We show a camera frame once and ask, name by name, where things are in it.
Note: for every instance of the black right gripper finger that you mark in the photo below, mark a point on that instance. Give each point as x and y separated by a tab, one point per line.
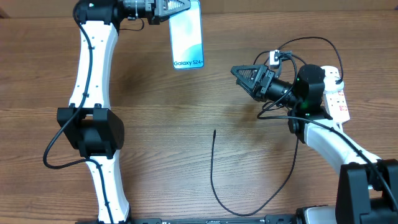
248	74
250	86

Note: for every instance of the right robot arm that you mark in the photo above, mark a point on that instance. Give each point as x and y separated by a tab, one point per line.
367	187

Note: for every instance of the white charger plug adapter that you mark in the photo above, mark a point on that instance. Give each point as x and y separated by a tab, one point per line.
333	84

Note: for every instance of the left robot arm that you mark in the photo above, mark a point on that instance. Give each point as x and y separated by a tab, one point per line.
88	122

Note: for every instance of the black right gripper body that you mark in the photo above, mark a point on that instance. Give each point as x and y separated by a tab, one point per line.
273	89

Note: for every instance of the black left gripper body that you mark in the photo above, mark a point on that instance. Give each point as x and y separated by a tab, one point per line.
140	9

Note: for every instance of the blue screen smartphone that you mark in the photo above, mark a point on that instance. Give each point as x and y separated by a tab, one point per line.
186	38

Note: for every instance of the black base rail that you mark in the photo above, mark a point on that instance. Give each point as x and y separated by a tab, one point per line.
268	219

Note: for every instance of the white power strip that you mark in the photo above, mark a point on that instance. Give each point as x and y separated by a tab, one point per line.
335	103

